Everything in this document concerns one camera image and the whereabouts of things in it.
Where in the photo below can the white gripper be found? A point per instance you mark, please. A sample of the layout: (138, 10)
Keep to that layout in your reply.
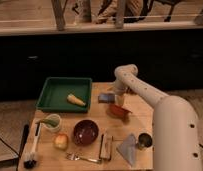
(119, 89)

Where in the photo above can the blue sponge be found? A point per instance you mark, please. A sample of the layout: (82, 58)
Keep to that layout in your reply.
(106, 98)

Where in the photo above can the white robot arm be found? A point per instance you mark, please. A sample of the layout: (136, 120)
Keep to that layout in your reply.
(175, 134)

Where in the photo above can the orange bowl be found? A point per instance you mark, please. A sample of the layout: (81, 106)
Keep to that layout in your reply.
(118, 111)

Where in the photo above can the purple bowl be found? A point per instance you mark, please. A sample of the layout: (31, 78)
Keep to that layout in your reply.
(85, 132)

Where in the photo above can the wooden block eraser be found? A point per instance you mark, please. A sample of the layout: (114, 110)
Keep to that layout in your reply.
(106, 147)

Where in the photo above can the dark metal cup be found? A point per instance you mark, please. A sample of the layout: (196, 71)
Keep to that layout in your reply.
(144, 141)

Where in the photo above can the yellow corn cob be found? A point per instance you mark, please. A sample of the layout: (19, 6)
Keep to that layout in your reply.
(74, 100)

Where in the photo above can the blue folded cloth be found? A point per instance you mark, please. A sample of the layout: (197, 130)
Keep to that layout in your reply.
(127, 149)

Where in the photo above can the green plastic tray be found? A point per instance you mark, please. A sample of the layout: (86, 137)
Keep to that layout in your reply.
(53, 97)

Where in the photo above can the green pepper toy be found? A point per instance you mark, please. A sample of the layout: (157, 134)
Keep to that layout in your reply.
(48, 121)

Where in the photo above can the yellow red apple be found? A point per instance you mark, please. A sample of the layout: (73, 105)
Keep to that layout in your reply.
(61, 141)

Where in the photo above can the silver fork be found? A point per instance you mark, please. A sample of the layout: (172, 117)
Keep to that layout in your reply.
(72, 156)

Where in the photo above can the person in background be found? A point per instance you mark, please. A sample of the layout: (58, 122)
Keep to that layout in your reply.
(133, 10)

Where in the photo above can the wooden post middle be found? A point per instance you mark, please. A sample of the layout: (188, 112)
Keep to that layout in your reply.
(119, 19)

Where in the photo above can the wooden post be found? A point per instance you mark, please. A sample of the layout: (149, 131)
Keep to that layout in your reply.
(58, 10)
(119, 19)

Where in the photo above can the wooden post left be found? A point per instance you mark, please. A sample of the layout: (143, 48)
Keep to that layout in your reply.
(58, 10)

